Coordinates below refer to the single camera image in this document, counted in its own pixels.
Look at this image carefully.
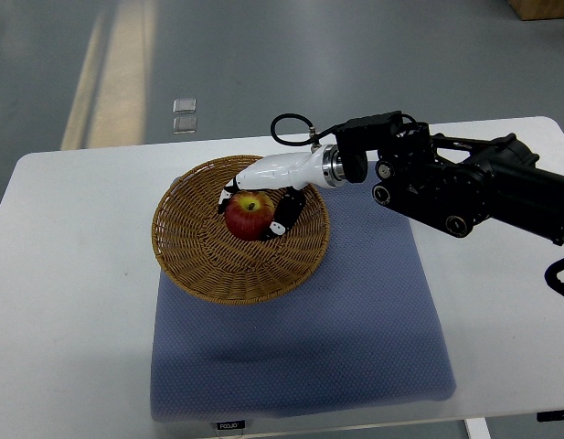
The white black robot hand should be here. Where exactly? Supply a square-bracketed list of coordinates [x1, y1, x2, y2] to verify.
[218, 145, 346, 241]

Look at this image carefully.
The red apple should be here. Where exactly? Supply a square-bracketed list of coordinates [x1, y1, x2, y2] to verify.
[224, 191, 274, 241]

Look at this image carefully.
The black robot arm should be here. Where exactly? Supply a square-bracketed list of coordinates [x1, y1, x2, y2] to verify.
[331, 111, 564, 246]

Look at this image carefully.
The woven wicker basket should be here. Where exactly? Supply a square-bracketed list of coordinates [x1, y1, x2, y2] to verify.
[151, 155, 330, 305]

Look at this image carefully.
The lower metal floor plate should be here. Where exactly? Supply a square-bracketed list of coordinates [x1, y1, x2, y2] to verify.
[173, 115, 197, 134]

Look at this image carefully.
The metal floor plate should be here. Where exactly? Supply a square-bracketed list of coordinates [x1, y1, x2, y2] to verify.
[173, 115, 197, 134]
[173, 97, 197, 114]

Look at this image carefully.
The upper metal floor plate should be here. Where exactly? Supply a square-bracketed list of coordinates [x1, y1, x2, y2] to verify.
[173, 97, 197, 114]

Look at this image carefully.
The blue-grey cushion mat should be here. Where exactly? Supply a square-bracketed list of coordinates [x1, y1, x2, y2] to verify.
[150, 175, 456, 422]

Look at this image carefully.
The wooden box corner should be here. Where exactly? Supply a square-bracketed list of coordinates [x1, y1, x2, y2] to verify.
[507, 0, 564, 21]

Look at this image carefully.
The black table label plate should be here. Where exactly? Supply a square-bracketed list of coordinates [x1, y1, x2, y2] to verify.
[215, 420, 246, 432]

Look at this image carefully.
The white table leg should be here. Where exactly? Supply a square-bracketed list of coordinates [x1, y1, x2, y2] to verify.
[464, 418, 492, 439]

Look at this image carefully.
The black table edge bracket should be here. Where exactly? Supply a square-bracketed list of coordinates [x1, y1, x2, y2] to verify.
[537, 410, 564, 423]

